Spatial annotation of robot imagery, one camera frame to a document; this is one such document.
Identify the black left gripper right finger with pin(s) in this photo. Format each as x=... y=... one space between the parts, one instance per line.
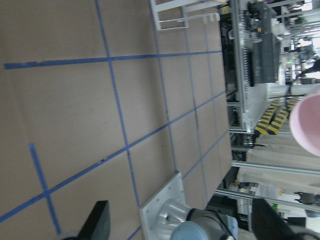
x=266 y=224

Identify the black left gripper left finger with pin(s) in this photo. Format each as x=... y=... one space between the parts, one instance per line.
x=98 y=224

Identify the pink plastic cup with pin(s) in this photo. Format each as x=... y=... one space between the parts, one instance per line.
x=304 y=122

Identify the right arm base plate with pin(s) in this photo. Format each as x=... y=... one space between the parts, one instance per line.
x=162 y=200

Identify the white wire rack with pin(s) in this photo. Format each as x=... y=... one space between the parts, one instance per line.
x=187 y=9

